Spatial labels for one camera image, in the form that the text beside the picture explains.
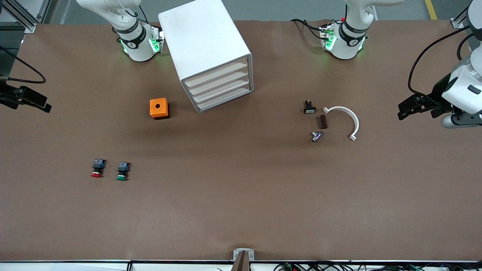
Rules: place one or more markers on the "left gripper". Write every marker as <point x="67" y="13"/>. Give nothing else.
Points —
<point x="438" y="92"/>

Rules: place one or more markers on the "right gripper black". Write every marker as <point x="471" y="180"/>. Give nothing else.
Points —
<point x="8" y="95"/>

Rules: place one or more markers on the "red push button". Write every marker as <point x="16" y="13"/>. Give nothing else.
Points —
<point x="98" y="165"/>

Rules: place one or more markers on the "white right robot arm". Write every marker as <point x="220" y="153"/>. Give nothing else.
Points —
<point x="135" y="49"/>

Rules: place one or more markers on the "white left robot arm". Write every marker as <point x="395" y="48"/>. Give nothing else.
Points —
<point x="344" y="47"/>

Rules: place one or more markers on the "green push button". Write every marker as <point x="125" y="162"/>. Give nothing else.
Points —
<point x="122" y="167"/>

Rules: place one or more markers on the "white curved plastic arc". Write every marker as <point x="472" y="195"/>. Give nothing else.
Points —
<point x="356" y="124"/>

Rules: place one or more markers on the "brown terminal block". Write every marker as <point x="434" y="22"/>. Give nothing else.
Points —
<point x="323" y="122"/>

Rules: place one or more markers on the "orange box with hole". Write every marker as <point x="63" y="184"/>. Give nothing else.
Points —
<point x="162" y="110"/>

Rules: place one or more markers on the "brown table cover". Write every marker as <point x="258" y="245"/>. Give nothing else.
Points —
<point x="241" y="195"/>

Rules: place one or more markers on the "aluminium frame profile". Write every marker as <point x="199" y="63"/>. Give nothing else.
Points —
<point x="458" y="23"/>
<point x="28" y="17"/>

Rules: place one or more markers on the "silver key switch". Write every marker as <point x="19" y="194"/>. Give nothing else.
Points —
<point x="316" y="136"/>

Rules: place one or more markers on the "black white square switch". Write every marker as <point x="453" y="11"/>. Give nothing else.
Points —
<point x="309" y="109"/>

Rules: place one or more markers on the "white table edge rail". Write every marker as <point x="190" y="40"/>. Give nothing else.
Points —
<point x="75" y="266"/>

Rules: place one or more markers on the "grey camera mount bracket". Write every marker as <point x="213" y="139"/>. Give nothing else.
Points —
<point x="238" y="256"/>

